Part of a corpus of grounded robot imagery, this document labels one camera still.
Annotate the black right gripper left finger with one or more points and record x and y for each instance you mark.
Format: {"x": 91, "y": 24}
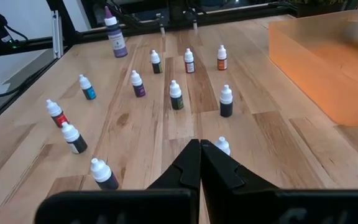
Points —
{"x": 185, "y": 174}

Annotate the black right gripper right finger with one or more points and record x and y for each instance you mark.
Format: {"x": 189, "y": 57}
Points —
{"x": 219, "y": 177}

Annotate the small dropper bottle dark liquid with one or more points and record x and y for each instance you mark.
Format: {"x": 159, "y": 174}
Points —
{"x": 223, "y": 145}
{"x": 104, "y": 177}

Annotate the small dropper bottle black label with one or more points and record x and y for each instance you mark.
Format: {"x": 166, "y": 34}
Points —
{"x": 226, "y": 107}

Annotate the small dropper bottle olive label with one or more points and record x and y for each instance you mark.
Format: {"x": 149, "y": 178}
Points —
{"x": 176, "y": 99}

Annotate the small dropper bottle purple label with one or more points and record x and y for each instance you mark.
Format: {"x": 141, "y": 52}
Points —
{"x": 138, "y": 88}

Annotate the small dropper bottle red-white label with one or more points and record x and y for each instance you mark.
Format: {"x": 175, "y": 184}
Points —
{"x": 189, "y": 63}

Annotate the small dropper bottle dark label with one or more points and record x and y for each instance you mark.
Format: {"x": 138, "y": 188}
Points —
{"x": 156, "y": 65}

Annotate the small dropper bottle orange label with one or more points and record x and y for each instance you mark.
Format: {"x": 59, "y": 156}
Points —
{"x": 222, "y": 62}

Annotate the yellow-label dropper bottle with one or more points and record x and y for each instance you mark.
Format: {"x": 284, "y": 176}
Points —
{"x": 75, "y": 141}

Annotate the small dropper bottle blue label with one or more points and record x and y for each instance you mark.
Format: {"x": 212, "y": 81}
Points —
{"x": 88, "y": 91}

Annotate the small dropper bottle red label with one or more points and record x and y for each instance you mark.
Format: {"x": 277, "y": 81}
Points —
{"x": 57, "y": 116}

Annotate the large bottle purple tip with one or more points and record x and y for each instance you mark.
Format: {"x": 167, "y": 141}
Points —
{"x": 117, "y": 40}

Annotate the translucent orange plastic bin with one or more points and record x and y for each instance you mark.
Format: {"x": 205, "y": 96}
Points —
{"x": 322, "y": 68}

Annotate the silver metal bracket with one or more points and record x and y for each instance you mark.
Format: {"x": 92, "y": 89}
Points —
{"x": 56, "y": 34}

